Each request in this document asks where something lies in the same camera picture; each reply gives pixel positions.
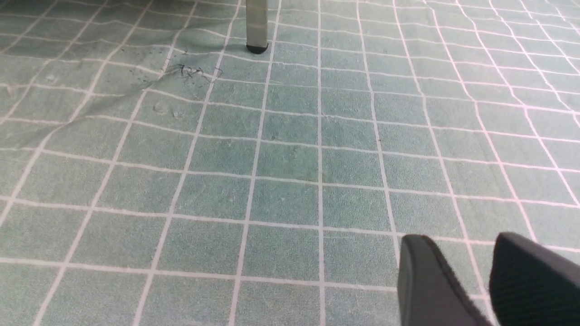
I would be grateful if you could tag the silver metal shoe rack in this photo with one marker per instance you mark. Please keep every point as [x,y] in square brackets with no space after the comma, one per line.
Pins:
[257,25]

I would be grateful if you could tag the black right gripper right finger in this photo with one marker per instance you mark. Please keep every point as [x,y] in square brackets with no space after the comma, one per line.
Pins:
[531,286]

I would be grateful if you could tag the green checkered floor cloth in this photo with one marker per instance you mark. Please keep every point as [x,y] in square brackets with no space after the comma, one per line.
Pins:
[154,172]

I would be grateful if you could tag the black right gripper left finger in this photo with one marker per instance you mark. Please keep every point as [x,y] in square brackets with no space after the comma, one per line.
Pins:
[429,293]

